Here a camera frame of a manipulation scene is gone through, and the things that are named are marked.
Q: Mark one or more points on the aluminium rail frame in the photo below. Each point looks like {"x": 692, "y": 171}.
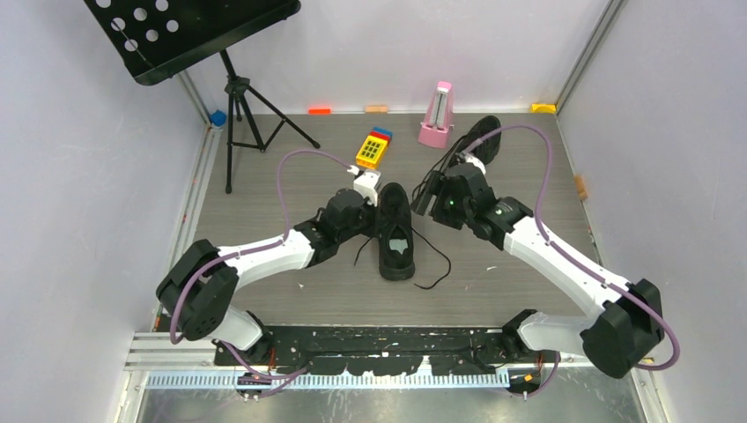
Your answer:
{"x": 193, "y": 367}

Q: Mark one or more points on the wooden block right edge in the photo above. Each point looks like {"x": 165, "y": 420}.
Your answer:
{"x": 581, "y": 187}

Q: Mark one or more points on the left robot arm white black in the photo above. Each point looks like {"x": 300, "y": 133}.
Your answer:
{"x": 198, "y": 291}

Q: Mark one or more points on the orange block on ledge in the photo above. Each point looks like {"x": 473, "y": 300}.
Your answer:
{"x": 319, "y": 111}

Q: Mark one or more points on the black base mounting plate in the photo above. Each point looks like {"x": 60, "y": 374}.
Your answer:
{"x": 385, "y": 350}

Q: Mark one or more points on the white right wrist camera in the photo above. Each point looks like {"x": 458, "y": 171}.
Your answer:
{"x": 468, "y": 158}

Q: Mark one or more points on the blue toy block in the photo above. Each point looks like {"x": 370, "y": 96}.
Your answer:
{"x": 383, "y": 131}

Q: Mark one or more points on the yellow toy brick block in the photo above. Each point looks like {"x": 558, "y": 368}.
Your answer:
{"x": 372, "y": 151}

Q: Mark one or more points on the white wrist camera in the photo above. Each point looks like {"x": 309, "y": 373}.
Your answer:
{"x": 468, "y": 158}
{"x": 366, "y": 182}

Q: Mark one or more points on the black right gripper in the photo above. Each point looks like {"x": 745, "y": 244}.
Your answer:
{"x": 437, "y": 184}

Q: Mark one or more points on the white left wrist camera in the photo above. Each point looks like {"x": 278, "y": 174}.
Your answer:
{"x": 366, "y": 182}

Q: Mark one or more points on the yellow piece in corner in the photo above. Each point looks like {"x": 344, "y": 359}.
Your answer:
{"x": 543, "y": 108}

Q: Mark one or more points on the tan block on ledge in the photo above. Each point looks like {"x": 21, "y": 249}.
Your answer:
{"x": 376, "y": 109}

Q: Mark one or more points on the black music stand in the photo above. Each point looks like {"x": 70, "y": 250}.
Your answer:
{"x": 159, "y": 39}

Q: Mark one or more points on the blue piece by stand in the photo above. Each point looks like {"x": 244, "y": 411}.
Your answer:
{"x": 218, "y": 119}

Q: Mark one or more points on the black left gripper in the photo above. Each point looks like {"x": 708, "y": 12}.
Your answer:
{"x": 373, "y": 230}

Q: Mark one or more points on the red toy block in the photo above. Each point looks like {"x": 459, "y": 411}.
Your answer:
{"x": 382, "y": 137}

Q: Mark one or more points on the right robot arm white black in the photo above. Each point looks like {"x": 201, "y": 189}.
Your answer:
{"x": 621, "y": 321}

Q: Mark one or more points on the pink metronome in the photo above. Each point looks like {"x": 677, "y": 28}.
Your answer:
{"x": 438, "y": 120}

